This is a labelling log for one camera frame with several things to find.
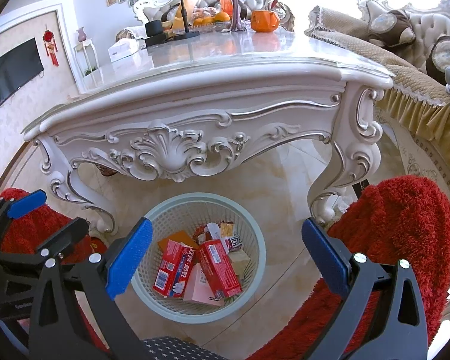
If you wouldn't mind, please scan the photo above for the red toothpaste box front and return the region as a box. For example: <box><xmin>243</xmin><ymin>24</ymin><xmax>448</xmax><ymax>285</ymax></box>
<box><xmin>153</xmin><ymin>240</ymin><xmax>196</xmax><ymax>298</ymax></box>

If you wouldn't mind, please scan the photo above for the red toothpaste box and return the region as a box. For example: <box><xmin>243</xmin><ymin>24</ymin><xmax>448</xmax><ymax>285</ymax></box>
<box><xmin>153</xmin><ymin>240</ymin><xmax>196</xmax><ymax>298</ymax></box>
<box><xmin>197</xmin><ymin>240</ymin><xmax>242</xmax><ymax>299</ymax></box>

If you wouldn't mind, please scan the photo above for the red toothpaste box back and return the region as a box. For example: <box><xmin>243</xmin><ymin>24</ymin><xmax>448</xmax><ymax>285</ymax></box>
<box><xmin>197</xmin><ymin>240</ymin><xmax>242</xmax><ymax>299</ymax></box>

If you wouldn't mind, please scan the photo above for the light pink carton box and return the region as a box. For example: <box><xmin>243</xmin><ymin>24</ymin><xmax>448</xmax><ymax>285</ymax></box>
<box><xmin>183</xmin><ymin>263</ymin><xmax>224</xmax><ymax>307</ymax></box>

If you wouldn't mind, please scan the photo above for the orange box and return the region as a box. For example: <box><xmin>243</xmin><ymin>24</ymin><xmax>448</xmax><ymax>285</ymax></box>
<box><xmin>157</xmin><ymin>231</ymin><xmax>199</xmax><ymax>251</ymax></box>

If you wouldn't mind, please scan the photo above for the silver-red wrapper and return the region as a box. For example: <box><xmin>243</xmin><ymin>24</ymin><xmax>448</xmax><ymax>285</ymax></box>
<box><xmin>224</xmin><ymin>235</ymin><xmax>243</xmax><ymax>252</ymax></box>

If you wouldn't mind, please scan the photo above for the red wrapper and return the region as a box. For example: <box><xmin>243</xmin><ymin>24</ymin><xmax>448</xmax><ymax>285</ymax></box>
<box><xmin>193</xmin><ymin>225</ymin><xmax>212</xmax><ymax>245</ymax></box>

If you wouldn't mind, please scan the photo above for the star-patterned navy stool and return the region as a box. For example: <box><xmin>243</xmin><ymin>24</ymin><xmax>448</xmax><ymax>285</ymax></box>
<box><xmin>143</xmin><ymin>336</ymin><xmax>226</xmax><ymax>360</ymax></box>

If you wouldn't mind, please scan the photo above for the side beige sofa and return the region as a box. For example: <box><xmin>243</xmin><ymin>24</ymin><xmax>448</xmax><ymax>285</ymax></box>
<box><xmin>304</xmin><ymin>0</ymin><xmax>450</xmax><ymax>327</ymax></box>

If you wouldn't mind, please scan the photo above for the red knot ornament far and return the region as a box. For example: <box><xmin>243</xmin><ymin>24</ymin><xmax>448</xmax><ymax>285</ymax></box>
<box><xmin>42</xmin><ymin>28</ymin><xmax>59</xmax><ymax>67</ymax></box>

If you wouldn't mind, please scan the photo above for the white side stand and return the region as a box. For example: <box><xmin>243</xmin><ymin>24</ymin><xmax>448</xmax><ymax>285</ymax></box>
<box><xmin>74</xmin><ymin>27</ymin><xmax>99</xmax><ymax>77</ymax></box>

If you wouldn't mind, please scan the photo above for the pale green mesh wastebasket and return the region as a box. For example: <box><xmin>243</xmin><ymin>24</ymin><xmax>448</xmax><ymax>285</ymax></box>
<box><xmin>130</xmin><ymin>193</ymin><xmax>266</xmax><ymax>324</ymax></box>

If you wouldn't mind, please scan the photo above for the ornate white coffee table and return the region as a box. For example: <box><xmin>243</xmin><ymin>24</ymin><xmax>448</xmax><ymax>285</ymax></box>
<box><xmin>22</xmin><ymin>29</ymin><xmax>393</xmax><ymax>234</ymax></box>

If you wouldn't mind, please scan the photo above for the white tissue pack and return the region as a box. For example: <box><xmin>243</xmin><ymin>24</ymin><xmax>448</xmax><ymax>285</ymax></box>
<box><xmin>108</xmin><ymin>38</ymin><xmax>140</xmax><ymax>63</ymax></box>

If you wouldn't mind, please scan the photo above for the black speaker box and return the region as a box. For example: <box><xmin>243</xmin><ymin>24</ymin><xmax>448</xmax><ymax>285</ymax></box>
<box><xmin>145</xmin><ymin>19</ymin><xmax>168</xmax><ymax>47</ymax></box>

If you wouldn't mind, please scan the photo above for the black phone stand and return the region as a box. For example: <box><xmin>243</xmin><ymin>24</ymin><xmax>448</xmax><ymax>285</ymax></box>
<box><xmin>166</xmin><ymin>0</ymin><xmax>201</xmax><ymax>42</ymax></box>

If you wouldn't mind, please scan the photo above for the fruit tray with oranges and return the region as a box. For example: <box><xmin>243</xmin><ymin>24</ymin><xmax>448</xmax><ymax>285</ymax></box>
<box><xmin>190</xmin><ymin>7</ymin><xmax>232</xmax><ymax>33</ymax></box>

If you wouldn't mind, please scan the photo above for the orange mug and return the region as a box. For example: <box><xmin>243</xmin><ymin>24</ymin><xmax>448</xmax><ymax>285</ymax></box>
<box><xmin>250</xmin><ymin>10</ymin><xmax>280</xmax><ymax>33</ymax></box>

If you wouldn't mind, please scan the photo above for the far cream sofa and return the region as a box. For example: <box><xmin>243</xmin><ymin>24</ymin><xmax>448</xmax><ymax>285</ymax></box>
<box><xmin>115</xmin><ymin>0</ymin><xmax>294</xmax><ymax>41</ymax></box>

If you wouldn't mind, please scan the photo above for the red gift box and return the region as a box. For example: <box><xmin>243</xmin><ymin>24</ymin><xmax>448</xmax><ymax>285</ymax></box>
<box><xmin>218</xmin><ymin>0</ymin><xmax>233</xmax><ymax>17</ymax></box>

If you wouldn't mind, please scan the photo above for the wall-mounted black television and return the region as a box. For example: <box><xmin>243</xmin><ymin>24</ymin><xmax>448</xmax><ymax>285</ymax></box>
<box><xmin>0</xmin><ymin>38</ymin><xmax>44</xmax><ymax>106</ymax></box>

